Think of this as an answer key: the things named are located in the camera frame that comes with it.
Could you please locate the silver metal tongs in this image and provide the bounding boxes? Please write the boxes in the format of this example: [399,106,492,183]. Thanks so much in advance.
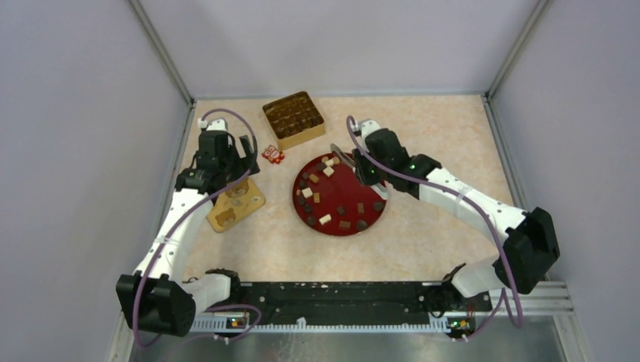
[330,143,389,201]

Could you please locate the gold bear tin lid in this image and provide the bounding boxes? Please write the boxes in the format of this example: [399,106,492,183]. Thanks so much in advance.
[207,177,266,233]

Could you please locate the red round tray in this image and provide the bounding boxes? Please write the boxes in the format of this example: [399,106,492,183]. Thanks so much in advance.
[291,152,387,237]

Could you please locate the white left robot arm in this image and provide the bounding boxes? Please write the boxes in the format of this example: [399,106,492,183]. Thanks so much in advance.
[115,130,260,336]

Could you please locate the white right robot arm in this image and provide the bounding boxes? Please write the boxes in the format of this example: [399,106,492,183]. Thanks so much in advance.
[349,121,560,311]

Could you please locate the dark heart chocolate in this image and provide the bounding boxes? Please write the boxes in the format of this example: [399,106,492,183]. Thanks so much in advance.
[372,201,386,212]

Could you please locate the gold chocolate box tin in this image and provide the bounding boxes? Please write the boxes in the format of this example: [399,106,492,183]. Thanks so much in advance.
[262,91,326,150]

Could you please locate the red owl toy block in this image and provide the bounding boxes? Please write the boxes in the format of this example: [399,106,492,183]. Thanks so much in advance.
[262,145,285,164]

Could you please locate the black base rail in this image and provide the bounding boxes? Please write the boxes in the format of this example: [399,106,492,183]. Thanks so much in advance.
[217,281,493,327]

